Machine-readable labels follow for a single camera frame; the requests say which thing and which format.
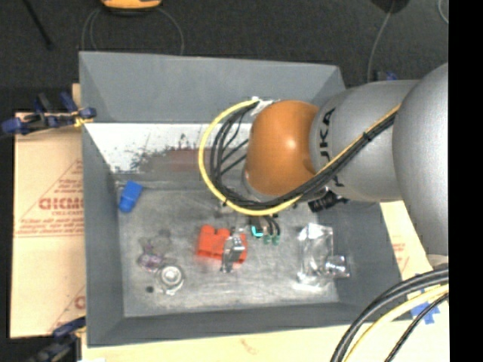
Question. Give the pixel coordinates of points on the orange-red toy block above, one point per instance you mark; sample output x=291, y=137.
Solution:
x=211, y=241

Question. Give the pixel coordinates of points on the clear plastic packet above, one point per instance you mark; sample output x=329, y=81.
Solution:
x=313, y=247

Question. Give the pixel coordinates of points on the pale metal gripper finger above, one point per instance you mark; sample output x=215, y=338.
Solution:
x=239, y=248
x=228, y=256

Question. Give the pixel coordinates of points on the black cylinder on white bracket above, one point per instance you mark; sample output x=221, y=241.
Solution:
x=323, y=202

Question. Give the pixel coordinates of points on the clear round glass cup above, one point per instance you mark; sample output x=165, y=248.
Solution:
x=171, y=277

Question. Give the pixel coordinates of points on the grey metal bin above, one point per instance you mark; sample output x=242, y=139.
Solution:
x=181, y=89

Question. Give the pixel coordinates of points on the brown cardboard board, red print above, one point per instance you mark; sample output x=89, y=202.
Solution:
x=45, y=240

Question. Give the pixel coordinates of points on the clear purple-tinted glass thing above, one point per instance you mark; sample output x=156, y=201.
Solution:
x=151, y=256

